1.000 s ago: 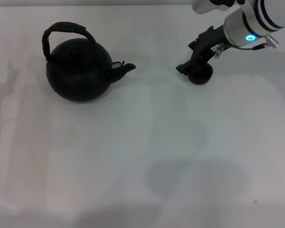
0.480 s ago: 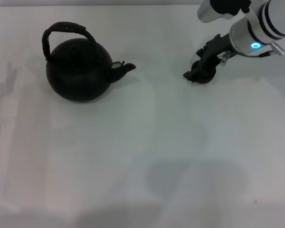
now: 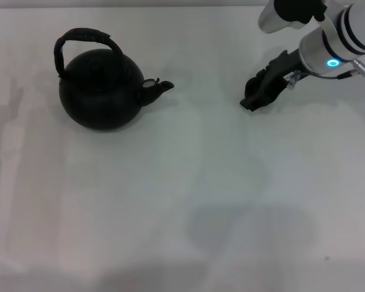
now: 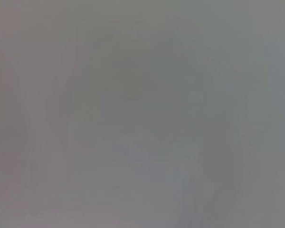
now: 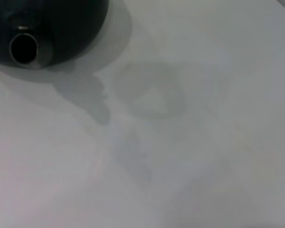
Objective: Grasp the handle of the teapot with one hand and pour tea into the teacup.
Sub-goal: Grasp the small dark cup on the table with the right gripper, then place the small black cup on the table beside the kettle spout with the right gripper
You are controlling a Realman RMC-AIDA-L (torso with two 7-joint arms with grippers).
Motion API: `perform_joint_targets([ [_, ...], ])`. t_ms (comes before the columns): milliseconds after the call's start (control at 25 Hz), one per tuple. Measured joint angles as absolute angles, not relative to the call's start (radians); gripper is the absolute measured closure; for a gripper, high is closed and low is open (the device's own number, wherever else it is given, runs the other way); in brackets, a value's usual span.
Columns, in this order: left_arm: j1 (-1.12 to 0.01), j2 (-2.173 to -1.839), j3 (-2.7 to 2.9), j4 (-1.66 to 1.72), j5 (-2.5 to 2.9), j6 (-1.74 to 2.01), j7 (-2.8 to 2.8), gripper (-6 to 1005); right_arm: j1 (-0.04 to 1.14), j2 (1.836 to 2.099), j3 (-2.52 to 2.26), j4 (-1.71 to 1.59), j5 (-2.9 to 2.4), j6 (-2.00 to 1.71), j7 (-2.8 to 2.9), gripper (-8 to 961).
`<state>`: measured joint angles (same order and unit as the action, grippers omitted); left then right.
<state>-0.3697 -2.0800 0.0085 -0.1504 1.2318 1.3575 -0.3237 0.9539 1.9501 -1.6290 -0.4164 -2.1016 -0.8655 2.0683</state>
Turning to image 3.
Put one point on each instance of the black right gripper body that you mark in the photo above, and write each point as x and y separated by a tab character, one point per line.
290	65

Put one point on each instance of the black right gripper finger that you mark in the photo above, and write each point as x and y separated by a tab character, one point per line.
263	97
266	69

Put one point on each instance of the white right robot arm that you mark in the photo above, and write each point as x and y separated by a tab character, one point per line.
328	45

